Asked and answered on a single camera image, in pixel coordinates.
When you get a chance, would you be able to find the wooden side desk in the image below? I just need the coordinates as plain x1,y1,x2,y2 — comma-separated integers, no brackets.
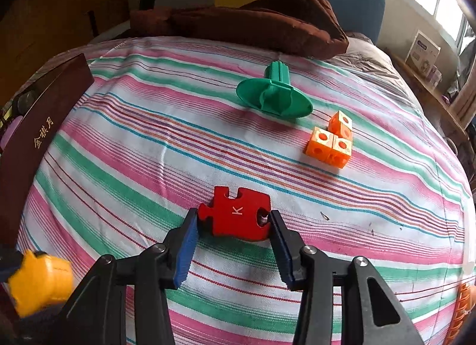
387,49,470,142

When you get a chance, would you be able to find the grey quilt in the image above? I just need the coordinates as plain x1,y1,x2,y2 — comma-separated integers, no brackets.
345,32,395,71

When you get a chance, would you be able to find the orange plastic basket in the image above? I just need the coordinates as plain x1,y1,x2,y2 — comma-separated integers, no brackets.
444,282,476,345

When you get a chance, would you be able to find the orange linked cubes block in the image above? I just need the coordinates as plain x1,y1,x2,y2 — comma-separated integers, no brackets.
304,110,354,169

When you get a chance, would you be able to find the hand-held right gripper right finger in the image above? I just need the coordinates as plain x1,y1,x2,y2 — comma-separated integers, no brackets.
268,209,425,345

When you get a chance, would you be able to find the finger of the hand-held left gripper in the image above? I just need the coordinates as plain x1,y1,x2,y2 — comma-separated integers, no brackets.
0,243,25,282
17,302,71,335

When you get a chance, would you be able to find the striped bed sheet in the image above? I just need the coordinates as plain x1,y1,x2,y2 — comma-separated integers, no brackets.
15,34,475,345

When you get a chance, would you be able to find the brown blanket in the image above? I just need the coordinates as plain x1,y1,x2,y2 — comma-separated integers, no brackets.
128,0,350,62

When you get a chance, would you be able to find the green plunger-shaped toy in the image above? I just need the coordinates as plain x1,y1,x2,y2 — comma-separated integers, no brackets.
236,60,315,119

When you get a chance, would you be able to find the dark red box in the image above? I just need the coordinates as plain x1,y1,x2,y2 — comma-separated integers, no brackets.
0,53,95,246

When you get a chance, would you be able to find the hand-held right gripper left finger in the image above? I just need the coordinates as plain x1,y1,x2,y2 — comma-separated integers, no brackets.
59,207,199,345

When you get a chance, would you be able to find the red puzzle piece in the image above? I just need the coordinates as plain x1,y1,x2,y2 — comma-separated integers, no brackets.
197,186,272,242

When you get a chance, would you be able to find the white cardboard box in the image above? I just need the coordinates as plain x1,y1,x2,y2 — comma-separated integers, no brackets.
405,30,442,75

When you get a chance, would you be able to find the clear glass jar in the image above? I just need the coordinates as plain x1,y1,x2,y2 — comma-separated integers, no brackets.
426,66,444,88

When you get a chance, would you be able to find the purple plastic toy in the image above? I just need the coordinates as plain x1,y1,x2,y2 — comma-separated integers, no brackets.
0,116,21,148

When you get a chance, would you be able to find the yellow plastic toy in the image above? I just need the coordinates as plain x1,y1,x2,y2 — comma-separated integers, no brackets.
7,250,75,318

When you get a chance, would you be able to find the wooden cabinet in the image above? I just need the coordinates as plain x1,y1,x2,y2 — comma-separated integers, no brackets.
0,0,131,102

